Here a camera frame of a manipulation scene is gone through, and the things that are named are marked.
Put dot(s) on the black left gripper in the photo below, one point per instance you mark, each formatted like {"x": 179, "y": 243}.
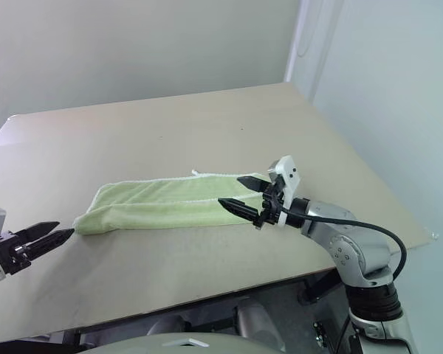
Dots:
{"x": 9, "y": 254}

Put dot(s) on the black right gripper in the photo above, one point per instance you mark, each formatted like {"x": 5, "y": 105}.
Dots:
{"x": 272, "y": 206}

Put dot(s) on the light green towel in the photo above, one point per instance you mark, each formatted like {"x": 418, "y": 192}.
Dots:
{"x": 151, "y": 210}

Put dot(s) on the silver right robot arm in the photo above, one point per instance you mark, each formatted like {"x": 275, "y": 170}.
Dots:
{"x": 354, "y": 241}

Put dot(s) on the grey rounded shape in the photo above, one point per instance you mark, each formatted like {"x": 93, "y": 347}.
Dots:
{"x": 258, "y": 321}

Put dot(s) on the silver robot torso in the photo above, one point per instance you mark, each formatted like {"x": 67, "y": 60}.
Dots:
{"x": 151, "y": 344}

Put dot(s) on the small clear plastic piece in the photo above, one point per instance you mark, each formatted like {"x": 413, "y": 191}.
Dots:
{"x": 434, "y": 235}

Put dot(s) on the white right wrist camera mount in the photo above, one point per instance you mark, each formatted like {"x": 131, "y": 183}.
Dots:
{"x": 289, "y": 173}

